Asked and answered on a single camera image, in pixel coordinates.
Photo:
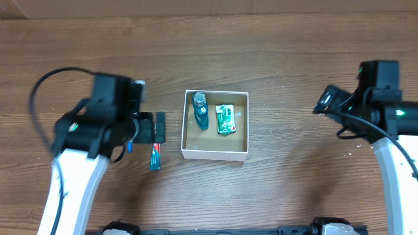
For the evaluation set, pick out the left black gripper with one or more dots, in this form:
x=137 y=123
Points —
x=145 y=134

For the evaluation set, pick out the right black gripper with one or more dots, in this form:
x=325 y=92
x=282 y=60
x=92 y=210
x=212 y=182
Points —
x=337 y=96

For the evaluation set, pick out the blue toothbrush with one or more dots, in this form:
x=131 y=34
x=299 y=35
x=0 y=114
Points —
x=129 y=146

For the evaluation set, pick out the red teal toothpaste tube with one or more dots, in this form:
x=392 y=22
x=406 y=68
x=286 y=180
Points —
x=155 y=160

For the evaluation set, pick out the teal mouthwash bottle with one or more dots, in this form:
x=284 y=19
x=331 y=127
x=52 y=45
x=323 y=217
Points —
x=200 y=110

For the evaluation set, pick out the green white packet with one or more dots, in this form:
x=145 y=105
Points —
x=225 y=119

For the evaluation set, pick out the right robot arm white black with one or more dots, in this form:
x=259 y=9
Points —
x=376 y=112

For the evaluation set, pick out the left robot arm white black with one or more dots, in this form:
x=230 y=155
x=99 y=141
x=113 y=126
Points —
x=84 y=141

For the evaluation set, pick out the white cardboard box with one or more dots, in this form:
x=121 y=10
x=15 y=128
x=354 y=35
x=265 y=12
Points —
x=209 y=144

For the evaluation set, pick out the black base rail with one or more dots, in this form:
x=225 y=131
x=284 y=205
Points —
x=319 y=225

